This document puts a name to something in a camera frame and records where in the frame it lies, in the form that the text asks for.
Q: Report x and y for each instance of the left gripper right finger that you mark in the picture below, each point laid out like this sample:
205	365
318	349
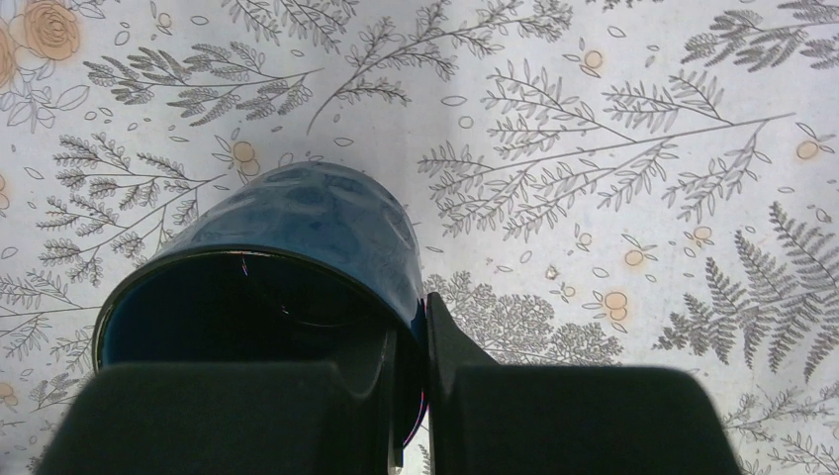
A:
490	418

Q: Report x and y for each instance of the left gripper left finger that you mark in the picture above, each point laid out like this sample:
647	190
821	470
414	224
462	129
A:
332	416

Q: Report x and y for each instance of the dark blue cup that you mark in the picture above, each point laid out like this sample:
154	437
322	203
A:
280	270

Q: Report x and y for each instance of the floral table mat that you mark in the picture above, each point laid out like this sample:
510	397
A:
590	181

